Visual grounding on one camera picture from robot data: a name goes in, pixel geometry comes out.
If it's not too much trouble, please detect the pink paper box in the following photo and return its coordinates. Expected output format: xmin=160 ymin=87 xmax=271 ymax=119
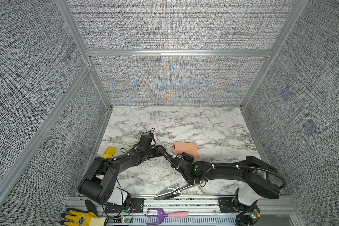
xmin=173 ymin=141 xmax=200 ymax=162

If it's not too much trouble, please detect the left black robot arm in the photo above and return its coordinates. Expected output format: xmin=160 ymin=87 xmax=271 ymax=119
xmin=78 ymin=132 xmax=166 ymax=205

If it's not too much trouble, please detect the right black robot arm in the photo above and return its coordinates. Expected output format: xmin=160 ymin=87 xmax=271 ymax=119
xmin=166 ymin=153 xmax=287 ymax=212

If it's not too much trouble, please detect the metal garden trowel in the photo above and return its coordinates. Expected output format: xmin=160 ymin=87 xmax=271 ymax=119
xmin=153 ymin=178 xmax=208 ymax=201

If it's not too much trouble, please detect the purple pink hand rake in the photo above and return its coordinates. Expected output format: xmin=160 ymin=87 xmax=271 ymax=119
xmin=147 ymin=208 xmax=189 ymax=226

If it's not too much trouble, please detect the yellow black work glove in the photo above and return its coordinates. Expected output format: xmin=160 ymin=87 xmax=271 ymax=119
xmin=59 ymin=200 xmax=108 ymax=226

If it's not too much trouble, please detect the yellow handled tool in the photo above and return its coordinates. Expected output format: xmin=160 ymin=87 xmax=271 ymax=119
xmin=103 ymin=147 xmax=117 ymax=159

